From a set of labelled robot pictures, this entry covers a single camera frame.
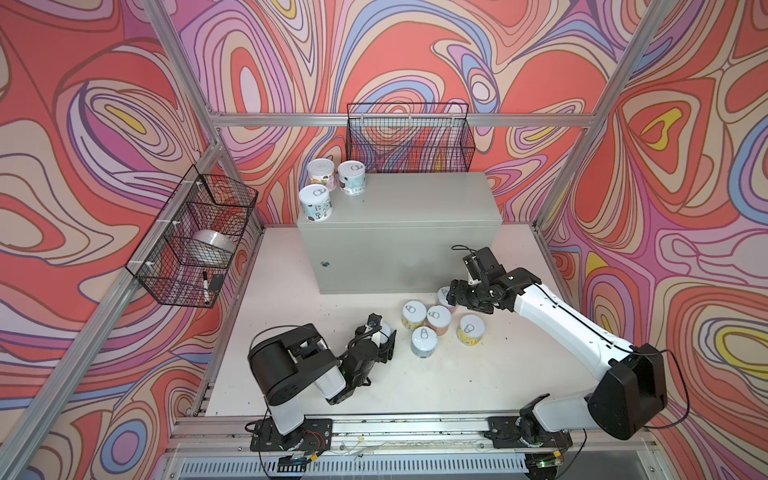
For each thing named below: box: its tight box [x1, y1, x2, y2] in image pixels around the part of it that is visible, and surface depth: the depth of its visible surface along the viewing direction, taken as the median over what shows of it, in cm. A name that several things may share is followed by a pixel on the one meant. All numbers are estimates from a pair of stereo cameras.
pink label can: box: [307, 158, 337, 191], surface depth 80 cm
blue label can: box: [411, 326, 439, 359], surface depth 86 cm
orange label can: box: [425, 305, 452, 336], surface depth 90 cm
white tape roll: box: [189, 229, 237, 268], surface depth 74 cm
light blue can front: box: [337, 160, 367, 196], surface depth 80 cm
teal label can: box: [298, 183, 333, 222], surface depth 73 cm
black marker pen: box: [203, 271, 210, 305], surface depth 73 cm
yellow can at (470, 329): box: [456, 314, 486, 346], surface depth 88 cm
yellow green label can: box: [402, 300, 427, 331], surface depth 91 cm
